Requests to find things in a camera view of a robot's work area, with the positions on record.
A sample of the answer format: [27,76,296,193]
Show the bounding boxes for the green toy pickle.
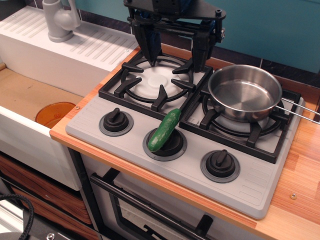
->
[147,108,182,152]

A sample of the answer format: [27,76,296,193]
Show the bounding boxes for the black braided cable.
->
[0,193,35,240]

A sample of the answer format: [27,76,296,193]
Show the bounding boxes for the black stove knob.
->
[99,107,134,137]
[142,128,188,162]
[200,149,241,184]

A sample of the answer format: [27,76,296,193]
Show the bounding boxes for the orange plastic plate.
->
[35,101,76,129]

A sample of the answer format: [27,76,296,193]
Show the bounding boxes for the oven door with black handle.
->
[82,155,259,240]

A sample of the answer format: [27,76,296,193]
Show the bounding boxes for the black right burner grate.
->
[179,81,303,164]

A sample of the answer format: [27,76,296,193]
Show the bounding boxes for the black left stove knob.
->
[99,107,134,137]

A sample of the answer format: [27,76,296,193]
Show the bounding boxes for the black right stove knob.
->
[200,149,241,184]

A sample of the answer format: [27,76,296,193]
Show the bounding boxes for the black burner grate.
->
[179,81,303,164]
[98,52,213,128]

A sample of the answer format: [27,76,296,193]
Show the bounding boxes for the white toy sink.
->
[0,6,138,191]

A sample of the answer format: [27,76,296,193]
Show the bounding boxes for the grey toy faucet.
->
[42,0,81,43]

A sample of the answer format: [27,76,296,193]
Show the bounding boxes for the black middle stove knob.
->
[142,128,188,162]

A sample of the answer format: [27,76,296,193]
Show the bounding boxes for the grey toy stove top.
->
[65,50,305,221]

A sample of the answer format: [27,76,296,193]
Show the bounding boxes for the wood-grain drawer front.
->
[0,152,99,240]

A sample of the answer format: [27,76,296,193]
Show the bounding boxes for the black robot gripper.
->
[123,0,226,73]

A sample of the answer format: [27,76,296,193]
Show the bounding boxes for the black left burner grate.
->
[98,52,213,128]

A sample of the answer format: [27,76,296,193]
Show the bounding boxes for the stainless steel pan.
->
[207,64,319,124]

